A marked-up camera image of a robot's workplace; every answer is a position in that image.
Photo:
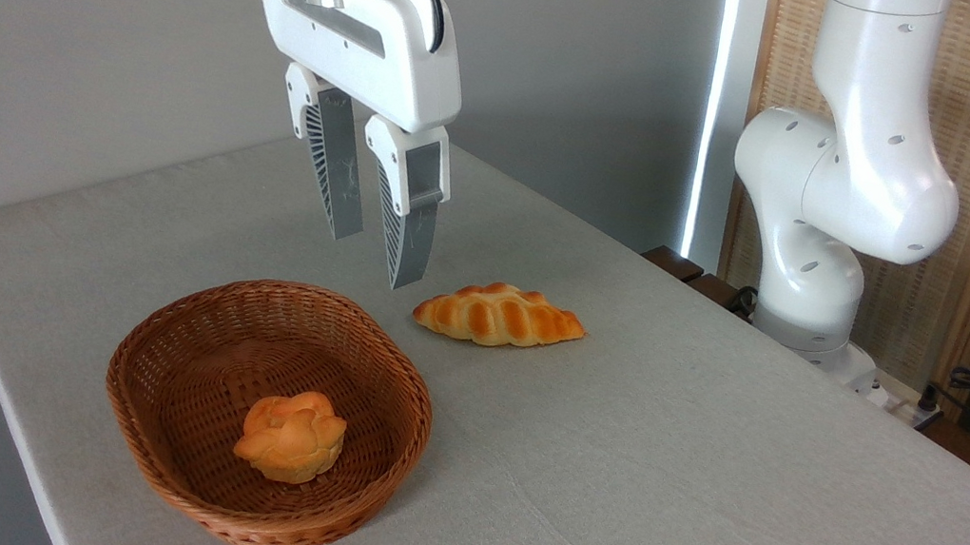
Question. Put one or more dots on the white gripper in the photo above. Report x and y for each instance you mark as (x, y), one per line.
(383, 55)

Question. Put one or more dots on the braided golden bread loaf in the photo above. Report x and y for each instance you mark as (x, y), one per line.
(498, 315)

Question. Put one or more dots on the brown wicker basket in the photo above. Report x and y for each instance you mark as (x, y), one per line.
(180, 381)

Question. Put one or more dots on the dark brown wooden furniture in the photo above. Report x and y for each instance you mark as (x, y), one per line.
(674, 263)

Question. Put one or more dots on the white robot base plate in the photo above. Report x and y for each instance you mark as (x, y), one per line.
(885, 395)

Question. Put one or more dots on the white vertical window frame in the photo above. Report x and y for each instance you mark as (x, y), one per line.
(726, 107)

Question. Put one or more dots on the round golden bread bun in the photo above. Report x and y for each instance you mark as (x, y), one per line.
(292, 438)

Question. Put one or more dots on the grey tablecloth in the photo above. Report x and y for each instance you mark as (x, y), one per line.
(654, 490)

